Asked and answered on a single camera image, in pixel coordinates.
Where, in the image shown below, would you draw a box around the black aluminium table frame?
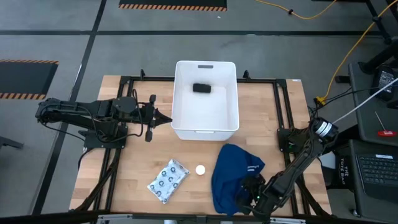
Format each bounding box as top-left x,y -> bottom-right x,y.
70,68 -> 333,218

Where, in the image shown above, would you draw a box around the white sheet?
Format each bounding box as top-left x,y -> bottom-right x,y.
318,151 -> 337,171

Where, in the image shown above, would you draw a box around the silver metal bracket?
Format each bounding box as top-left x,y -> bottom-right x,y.
97,213 -> 134,224
269,217 -> 307,224

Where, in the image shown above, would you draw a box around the silver printed foil pouch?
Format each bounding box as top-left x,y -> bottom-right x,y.
147,159 -> 190,205

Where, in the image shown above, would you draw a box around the red-handled thin tool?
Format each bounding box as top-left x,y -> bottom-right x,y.
374,111 -> 398,138

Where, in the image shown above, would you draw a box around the white cable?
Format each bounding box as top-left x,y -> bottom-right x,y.
331,77 -> 398,124

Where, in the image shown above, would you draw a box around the black rig rail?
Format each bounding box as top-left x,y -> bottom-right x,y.
0,210 -> 335,224

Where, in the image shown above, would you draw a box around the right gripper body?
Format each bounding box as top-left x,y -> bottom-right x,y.
247,176 -> 267,215

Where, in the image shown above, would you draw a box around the yellow floor cable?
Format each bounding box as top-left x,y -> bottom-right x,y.
254,0 -> 338,21

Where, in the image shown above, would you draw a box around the black tote bag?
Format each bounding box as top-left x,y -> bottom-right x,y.
326,152 -> 355,190

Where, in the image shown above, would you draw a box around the black power adapter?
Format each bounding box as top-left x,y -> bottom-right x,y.
372,66 -> 398,102

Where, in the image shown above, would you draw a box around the black laptop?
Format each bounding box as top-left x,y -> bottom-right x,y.
355,153 -> 398,203

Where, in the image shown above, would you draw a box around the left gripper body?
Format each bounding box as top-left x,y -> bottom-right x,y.
136,95 -> 157,142

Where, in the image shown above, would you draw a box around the white perforated plastic basket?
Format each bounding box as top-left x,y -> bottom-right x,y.
170,60 -> 240,141

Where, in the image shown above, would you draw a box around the yellow cable with plug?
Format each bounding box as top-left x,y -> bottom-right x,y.
313,0 -> 398,106

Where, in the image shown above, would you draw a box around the black stand legs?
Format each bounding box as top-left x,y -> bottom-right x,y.
359,0 -> 398,75

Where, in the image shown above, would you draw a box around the small black item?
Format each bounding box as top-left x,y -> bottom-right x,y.
192,82 -> 212,94

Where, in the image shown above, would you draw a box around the dark blue garment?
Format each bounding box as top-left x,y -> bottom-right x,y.
211,143 -> 266,217

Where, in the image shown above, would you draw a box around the black hazard-striped floor mat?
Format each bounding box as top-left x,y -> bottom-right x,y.
118,0 -> 228,12
0,58 -> 59,100

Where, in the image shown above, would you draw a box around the grey metal foot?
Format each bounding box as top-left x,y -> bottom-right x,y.
0,136 -> 25,150

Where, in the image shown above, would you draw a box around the black cable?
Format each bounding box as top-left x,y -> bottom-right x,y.
323,86 -> 377,103

